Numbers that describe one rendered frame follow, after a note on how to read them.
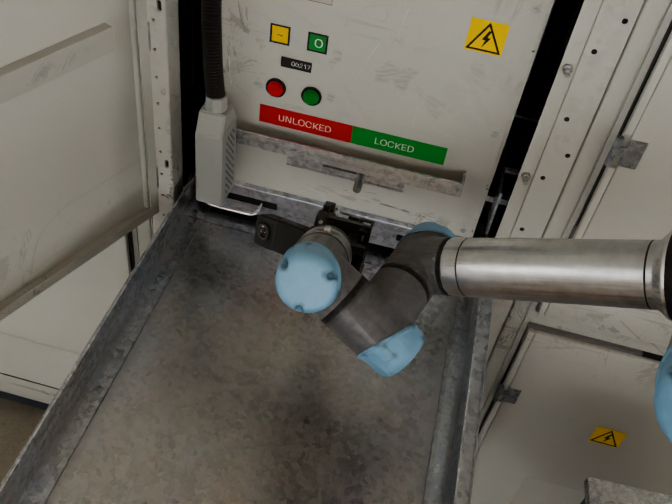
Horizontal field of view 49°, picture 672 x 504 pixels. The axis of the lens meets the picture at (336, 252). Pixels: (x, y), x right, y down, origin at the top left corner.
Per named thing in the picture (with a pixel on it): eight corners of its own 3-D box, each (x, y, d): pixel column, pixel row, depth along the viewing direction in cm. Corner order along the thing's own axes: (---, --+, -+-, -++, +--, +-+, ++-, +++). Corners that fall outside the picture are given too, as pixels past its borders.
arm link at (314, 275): (310, 334, 85) (256, 283, 85) (325, 306, 96) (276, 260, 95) (357, 287, 83) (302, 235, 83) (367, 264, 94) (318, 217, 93)
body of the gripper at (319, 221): (364, 267, 111) (355, 289, 99) (308, 253, 112) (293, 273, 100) (376, 218, 109) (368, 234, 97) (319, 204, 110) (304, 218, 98)
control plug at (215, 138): (222, 208, 127) (223, 123, 115) (194, 201, 127) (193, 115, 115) (236, 180, 132) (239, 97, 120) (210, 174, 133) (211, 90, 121)
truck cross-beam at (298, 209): (476, 270, 136) (485, 246, 132) (196, 199, 141) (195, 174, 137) (479, 251, 140) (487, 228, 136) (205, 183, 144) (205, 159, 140)
